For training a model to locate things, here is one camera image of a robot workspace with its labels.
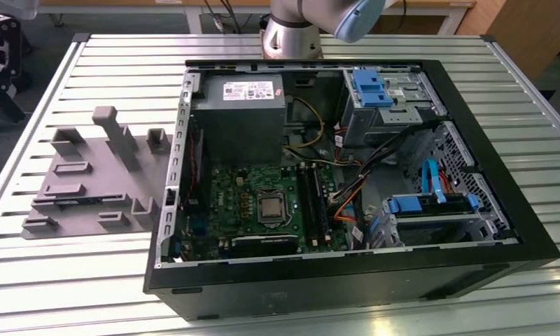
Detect green motherboard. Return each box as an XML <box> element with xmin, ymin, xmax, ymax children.
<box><xmin>180</xmin><ymin>163</ymin><xmax>354</xmax><ymax>263</ymax></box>

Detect black wire bundle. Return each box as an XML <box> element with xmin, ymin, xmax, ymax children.
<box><xmin>328</xmin><ymin>120</ymin><xmax>443</xmax><ymax>204</ymax></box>

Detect grey parts rack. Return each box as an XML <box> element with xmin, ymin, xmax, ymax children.
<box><xmin>20</xmin><ymin>106</ymin><xmax>174</xmax><ymax>242</ymax></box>

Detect black open PC case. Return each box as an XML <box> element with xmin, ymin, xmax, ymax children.
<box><xmin>142</xmin><ymin>58</ymin><xmax>560</xmax><ymax>321</ymax></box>

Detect silver CPU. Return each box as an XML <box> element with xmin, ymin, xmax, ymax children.
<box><xmin>260</xmin><ymin>197</ymin><xmax>287</xmax><ymax>218</ymax></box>

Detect hard disk in blue carrier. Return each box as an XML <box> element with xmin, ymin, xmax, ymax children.
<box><xmin>384</xmin><ymin>193</ymin><xmax>481</xmax><ymax>215</ymax></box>

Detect black RAM slot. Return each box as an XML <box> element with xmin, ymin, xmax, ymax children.
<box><xmin>307</xmin><ymin>163</ymin><xmax>327</xmax><ymax>246</ymax></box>
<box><xmin>296</xmin><ymin>163</ymin><xmax>316</xmax><ymax>248</ymax></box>
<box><xmin>303</xmin><ymin>163</ymin><xmax>322</xmax><ymax>246</ymax></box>

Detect metal drive bay cage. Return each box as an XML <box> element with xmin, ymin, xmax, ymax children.
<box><xmin>339</xmin><ymin>68</ymin><xmax>450</xmax><ymax>148</ymax></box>

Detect blue plastic bay bracket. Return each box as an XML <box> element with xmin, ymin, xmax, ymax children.
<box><xmin>354</xmin><ymin>69</ymin><xmax>394</xmax><ymax>109</ymax></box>

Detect metal disk bay cage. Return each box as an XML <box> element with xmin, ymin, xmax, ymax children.
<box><xmin>363</xmin><ymin>209</ymin><xmax>519</xmax><ymax>251</ymax></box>

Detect orange wire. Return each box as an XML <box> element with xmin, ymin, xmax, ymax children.
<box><xmin>332</xmin><ymin>204</ymin><xmax>356</xmax><ymax>223</ymax></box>

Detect red black twisted wire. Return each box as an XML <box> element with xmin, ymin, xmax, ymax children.
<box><xmin>190</xmin><ymin>129</ymin><xmax>207</xmax><ymax>183</ymax></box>

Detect wooden cabinet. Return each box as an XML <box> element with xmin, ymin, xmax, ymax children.
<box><xmin>457</xmin><ymin>0</ymin><xmax>560</xmax><ymax>83</ymax></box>

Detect CPU socket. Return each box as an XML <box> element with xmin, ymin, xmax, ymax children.
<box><xmin>254</xmin><ymin>188</ymin><xmax>295</xmax><ymax>228</ymax></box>

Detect black graphics card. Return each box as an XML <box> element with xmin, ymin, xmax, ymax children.
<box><xmin>227</xmin><ymin>234</ymin><xmax>300</xmax><ymax>259</ymax></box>

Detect blue SATA wire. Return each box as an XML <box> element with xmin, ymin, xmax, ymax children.
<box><xmin>422</xmin><ymin>157</ymin><xmax>449</xmax><ymax>204</ymax></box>

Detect grey power supply unit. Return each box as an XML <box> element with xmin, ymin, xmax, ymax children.
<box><xmin>194</xmin><ymin>72</ymin><xmax>288</xmax><ymax>166</ymax></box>

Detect yellow power wires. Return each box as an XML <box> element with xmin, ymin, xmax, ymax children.
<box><xmin>282</xmin><ymin>97</ymin><xmax>356</xmax><ymax>167</ymax></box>

